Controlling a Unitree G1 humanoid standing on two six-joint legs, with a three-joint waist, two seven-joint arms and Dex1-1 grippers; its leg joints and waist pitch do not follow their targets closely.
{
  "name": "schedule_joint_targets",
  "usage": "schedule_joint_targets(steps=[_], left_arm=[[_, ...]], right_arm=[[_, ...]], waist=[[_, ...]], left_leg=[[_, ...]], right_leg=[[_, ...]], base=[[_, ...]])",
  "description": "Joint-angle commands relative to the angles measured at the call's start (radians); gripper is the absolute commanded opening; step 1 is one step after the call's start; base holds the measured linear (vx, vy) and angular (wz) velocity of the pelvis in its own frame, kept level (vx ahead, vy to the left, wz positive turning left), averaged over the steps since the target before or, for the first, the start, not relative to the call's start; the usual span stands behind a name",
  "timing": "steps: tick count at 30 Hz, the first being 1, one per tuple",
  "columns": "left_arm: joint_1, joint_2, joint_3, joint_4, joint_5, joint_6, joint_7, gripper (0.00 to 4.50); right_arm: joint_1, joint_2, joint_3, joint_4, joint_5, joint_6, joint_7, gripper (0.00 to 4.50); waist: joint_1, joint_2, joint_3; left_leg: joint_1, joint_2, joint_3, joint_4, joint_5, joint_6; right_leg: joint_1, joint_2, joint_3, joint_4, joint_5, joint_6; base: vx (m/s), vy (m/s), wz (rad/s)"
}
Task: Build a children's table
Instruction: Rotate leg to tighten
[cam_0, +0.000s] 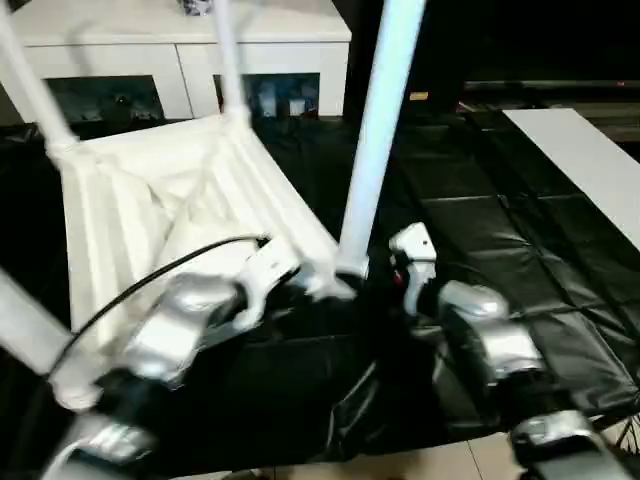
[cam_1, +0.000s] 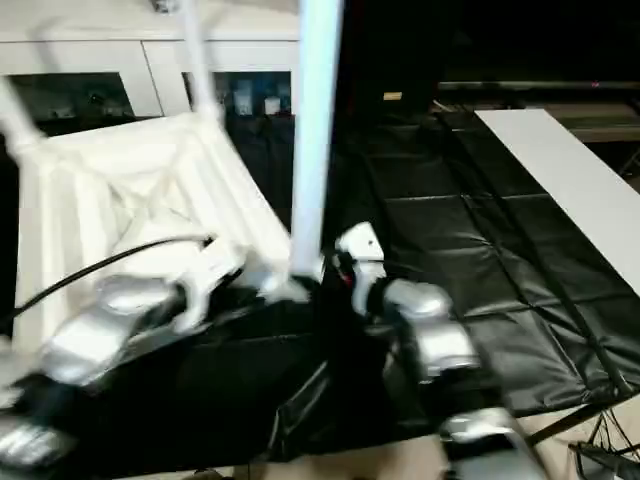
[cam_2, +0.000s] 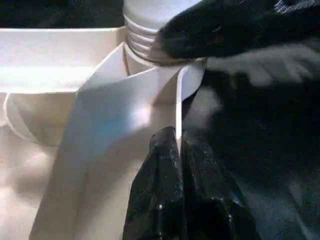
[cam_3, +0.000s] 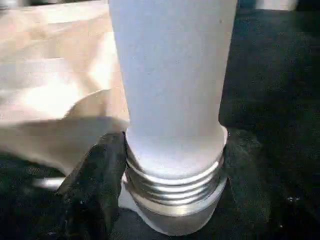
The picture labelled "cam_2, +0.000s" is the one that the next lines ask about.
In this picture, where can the white plastic table leg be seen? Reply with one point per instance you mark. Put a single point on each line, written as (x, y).
(145, 25)

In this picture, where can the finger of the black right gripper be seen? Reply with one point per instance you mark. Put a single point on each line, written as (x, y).
(220, 32)

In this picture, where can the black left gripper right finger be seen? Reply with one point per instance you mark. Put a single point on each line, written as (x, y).
(212, 197)

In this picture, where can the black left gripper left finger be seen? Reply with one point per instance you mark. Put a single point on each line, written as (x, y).
(157, 190)

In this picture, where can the white plastic table top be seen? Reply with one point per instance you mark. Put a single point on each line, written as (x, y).
(75, 125)

